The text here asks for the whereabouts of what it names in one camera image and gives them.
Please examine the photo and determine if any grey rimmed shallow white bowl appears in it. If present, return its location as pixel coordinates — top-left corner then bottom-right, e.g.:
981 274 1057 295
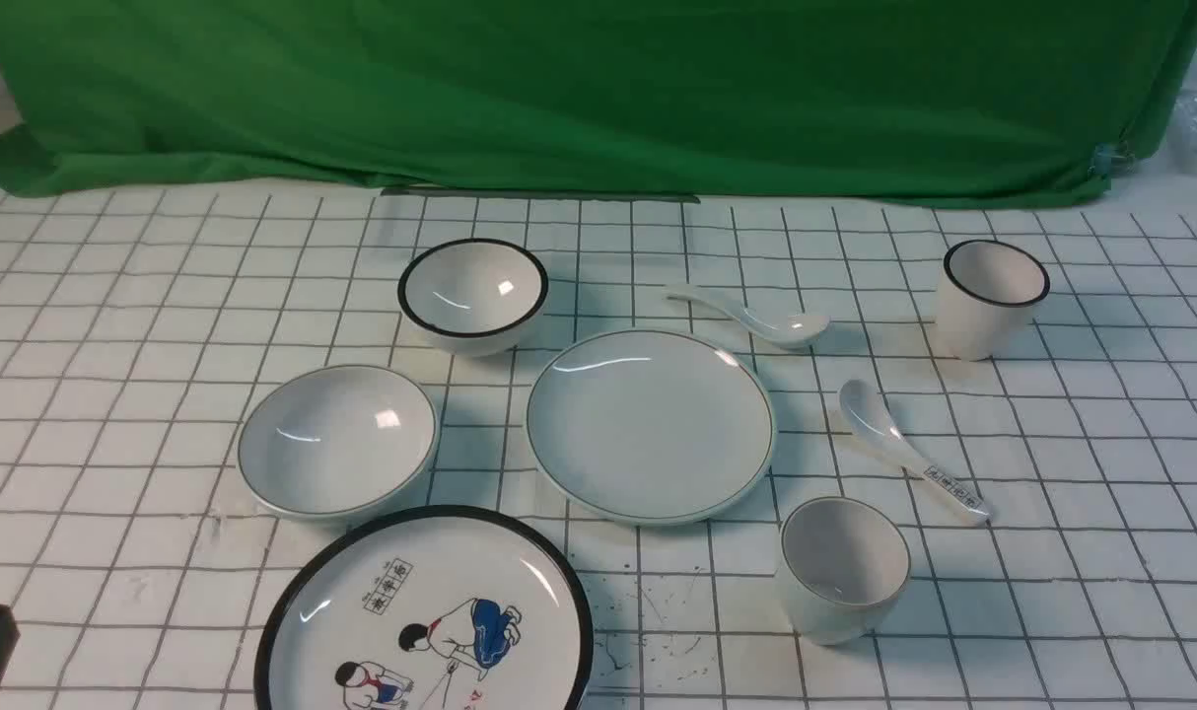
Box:
237 365 440 524

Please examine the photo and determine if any white grid tablecloth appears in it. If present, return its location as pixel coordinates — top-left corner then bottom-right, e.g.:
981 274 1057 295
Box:
0 186 1197 709

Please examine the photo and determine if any white spoon with printed handle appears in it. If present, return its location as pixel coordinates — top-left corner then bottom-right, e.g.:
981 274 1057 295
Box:
837 380 992 527

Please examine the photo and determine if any grey rimmed white plate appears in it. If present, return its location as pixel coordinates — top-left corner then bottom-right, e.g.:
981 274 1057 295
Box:
524 329 778 527

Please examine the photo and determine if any green backdrop cloth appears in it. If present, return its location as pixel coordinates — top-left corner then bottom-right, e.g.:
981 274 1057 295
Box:
0 1 1197 208

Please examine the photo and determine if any black rimmed illustrated plate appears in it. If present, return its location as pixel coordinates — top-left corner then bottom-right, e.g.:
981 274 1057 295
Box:
253 505 595 709

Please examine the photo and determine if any plain white ceramic spoon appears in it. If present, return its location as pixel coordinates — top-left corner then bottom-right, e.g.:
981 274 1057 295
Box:
662 283 831 352

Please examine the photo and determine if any black rimmed white bowl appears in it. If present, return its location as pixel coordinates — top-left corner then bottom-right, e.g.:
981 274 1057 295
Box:
397 238 549 358

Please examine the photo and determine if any black rimmed white cup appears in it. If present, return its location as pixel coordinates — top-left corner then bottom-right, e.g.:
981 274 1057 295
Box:
934 239 1052 362

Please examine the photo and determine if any small white cup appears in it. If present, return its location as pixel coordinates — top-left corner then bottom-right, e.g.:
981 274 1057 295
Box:
774 496 911 647

